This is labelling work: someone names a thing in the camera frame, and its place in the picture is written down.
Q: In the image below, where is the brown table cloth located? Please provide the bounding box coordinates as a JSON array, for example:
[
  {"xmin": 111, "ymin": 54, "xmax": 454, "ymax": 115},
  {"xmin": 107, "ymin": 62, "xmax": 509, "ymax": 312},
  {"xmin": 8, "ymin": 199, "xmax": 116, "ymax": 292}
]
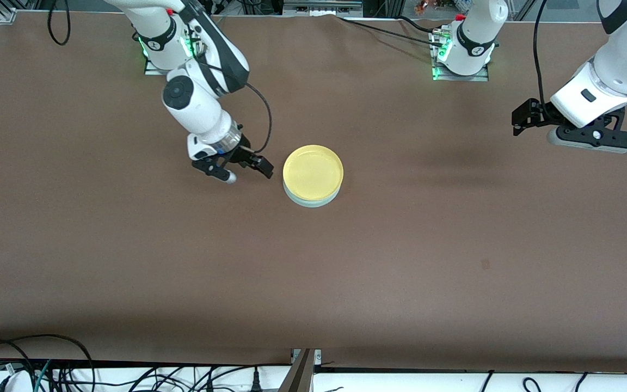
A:
[{"xmin": 0, "ymin": 11, "xmax": 627, "ymax": 373}]

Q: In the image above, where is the metal table bracket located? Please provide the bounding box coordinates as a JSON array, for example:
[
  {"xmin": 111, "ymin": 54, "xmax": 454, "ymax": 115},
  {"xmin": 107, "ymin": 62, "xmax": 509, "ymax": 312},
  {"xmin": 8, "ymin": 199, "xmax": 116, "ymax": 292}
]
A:
[{"xmin": 278, "ymin": 348, "xmax": 323, "ymax": 392}]

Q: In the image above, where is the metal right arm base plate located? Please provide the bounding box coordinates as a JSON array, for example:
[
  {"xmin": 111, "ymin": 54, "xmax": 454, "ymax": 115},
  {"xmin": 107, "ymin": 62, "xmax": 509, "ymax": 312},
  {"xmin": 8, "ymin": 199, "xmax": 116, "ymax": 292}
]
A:
[{"xmin": 144, "ymin": 24, "xmax": 203, "ymax": 77}]

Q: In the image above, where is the short black table cable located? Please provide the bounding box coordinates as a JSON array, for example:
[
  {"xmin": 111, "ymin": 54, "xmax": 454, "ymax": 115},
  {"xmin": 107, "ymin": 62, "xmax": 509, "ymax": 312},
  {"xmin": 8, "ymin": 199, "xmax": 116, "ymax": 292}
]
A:
[{"xmin": 397, "ymin": 14, "xmax": 445, "ymax": 34}]

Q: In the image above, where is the long black table cable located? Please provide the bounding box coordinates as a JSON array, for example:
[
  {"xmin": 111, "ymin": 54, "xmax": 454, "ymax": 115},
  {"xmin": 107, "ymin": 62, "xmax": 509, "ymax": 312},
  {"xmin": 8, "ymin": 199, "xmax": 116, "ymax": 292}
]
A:
[{"xmin": 337, "ymin": 15, "xmax": 446, "ymax": 47}]

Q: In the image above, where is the light green round plate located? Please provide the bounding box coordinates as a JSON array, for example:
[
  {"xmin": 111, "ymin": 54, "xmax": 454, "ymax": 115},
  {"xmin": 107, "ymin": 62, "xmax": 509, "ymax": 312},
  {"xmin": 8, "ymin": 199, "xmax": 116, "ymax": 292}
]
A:
[{"xmin": 283, "ymin": 182, "xmax": 342, "ymax": 209}]

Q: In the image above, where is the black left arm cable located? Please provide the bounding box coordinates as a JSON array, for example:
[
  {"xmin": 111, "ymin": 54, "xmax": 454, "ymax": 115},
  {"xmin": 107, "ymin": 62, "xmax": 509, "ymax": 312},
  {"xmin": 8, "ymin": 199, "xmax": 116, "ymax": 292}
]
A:
[{"xmin": 532, "ymin": 0, "xmax": 551, "ymax": 119}]

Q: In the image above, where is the black looped floor cable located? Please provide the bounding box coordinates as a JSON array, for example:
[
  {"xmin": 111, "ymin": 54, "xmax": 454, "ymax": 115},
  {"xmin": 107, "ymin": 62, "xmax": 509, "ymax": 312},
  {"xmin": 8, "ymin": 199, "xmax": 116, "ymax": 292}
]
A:
[{"xmin": 0, "ymin": 334, "xmax": 96, "ymax": 392}]

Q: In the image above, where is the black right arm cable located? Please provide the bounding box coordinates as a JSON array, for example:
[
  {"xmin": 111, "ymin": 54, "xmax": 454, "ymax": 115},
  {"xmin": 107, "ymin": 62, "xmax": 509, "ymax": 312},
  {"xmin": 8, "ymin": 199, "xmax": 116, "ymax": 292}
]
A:
[{"xmin": 196, "ymin": 59, "xmax": 274, "ymax": 155}]

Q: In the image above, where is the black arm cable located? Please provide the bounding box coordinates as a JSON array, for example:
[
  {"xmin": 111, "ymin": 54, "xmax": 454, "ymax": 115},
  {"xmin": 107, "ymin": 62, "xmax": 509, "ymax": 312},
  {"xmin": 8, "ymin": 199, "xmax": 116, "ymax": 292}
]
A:
[
  {"xmin": 196, "ymin": 59, "xmax": 274, "ymax": 155},
  {"xmin": 532, "ymin": 0, "xmax": 551, "ymax": 119}
]

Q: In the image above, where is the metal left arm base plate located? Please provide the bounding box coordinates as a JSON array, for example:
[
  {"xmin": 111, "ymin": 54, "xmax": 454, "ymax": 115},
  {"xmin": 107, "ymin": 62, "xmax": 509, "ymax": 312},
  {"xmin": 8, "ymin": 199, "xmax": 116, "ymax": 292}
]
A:
[{"xmin": 430, "ymin": 30, "xmax": 491, "ymax": 83}]

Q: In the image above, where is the black hanging cable loop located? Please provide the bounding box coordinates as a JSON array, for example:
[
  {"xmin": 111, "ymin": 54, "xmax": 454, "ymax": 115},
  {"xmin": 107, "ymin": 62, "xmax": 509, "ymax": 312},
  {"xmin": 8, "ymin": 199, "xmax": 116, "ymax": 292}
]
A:
[{"xmin": 46, "ymin": 0, "xmax": 71, "ymax": 46}]

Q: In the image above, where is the green floor cable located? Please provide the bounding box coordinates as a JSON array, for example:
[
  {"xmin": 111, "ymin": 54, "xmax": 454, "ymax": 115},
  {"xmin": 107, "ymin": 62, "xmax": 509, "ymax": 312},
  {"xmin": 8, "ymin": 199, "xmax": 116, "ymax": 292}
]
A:
[{"xmin": 34, "ymin": 359, "xmax": 52, "ymax": 392}]

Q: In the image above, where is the grey metal box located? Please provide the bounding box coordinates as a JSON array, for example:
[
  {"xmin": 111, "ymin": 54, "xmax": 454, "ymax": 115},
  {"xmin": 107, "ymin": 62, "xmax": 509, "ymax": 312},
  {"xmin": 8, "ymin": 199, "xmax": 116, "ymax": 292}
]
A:
[{"xmin": 283, "ymin": 0, "xmax": 364, "ymax": 16}]

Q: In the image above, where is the yellow round plate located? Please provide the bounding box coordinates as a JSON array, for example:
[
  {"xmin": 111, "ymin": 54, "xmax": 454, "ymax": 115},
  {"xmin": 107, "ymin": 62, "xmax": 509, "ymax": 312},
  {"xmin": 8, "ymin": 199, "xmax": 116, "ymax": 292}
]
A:
[{"xmin": 282, "ymin": 144, "xmax": 345, "ymax": 201}]

